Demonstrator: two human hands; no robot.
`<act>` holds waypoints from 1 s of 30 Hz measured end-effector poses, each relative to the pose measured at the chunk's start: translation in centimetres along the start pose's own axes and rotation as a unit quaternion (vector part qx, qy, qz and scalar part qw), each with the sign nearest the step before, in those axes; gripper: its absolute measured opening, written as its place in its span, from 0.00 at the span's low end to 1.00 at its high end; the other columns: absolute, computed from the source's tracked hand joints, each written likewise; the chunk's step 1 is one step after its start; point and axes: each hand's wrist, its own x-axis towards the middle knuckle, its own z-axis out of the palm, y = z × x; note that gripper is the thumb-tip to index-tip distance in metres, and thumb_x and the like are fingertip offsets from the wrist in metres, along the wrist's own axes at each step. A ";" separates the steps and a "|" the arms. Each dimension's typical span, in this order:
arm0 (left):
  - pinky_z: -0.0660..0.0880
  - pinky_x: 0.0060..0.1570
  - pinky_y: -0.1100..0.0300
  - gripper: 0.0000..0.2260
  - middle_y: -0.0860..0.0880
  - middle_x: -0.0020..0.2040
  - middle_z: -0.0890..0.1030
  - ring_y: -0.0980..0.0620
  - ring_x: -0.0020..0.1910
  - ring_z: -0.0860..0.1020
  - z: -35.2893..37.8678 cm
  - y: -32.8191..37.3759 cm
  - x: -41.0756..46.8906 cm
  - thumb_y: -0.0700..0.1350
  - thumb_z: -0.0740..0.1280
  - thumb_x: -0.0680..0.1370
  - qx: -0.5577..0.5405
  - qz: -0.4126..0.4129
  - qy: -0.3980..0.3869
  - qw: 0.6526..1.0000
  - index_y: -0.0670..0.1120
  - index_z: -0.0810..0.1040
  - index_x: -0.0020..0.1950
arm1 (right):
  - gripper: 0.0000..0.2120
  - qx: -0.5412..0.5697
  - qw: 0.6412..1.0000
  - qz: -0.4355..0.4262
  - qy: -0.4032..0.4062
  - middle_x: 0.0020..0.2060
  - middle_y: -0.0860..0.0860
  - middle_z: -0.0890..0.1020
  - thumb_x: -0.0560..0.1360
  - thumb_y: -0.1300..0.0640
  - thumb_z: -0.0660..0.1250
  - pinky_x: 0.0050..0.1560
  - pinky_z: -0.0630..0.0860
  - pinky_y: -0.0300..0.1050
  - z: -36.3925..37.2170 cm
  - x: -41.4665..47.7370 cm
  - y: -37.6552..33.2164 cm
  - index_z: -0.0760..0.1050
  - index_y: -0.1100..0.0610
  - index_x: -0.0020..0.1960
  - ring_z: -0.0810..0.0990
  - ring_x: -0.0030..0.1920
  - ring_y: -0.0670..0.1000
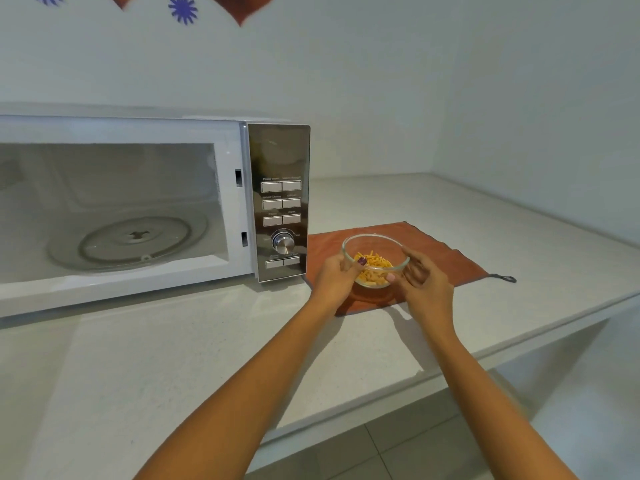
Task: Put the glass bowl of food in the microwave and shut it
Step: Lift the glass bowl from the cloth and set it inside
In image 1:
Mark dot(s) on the person's right hand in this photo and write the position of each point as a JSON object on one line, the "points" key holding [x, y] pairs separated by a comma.
{"points": [[432, 294]]}

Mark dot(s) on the person's left hand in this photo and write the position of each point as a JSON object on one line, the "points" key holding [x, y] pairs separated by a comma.
{"points": [[332, 279]]}

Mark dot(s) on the person's left thumb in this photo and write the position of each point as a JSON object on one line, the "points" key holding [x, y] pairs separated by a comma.
{"points": [[356, 261]]}

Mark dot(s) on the person's right thumb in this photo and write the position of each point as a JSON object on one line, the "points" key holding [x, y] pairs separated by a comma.
{"points": [[396, 280]]}

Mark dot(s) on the clear glass bowl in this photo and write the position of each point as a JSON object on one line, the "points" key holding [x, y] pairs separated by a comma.
{"points": [[375, 242]]}

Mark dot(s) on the person's left forearm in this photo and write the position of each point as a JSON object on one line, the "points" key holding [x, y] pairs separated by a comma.
{"points": [[240, 399]]}

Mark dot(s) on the person's right forearm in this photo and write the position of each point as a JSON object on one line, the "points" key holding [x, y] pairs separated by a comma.
{"points": [[490, 399]]}

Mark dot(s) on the yellow snack sticks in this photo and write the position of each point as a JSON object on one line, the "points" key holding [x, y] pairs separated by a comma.
{"points": [[374, 264]]}

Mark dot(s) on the orange cloth with black loop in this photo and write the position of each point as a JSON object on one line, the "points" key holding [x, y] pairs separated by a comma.
{"points": [[440, 254]]}

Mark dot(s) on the white microwave oven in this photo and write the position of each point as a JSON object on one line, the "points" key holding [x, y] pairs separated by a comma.
{"points": [[150, 129]]}

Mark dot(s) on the round glass microwave turntable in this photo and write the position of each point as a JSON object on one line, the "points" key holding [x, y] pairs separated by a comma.
{"points": [[100, 244]]}

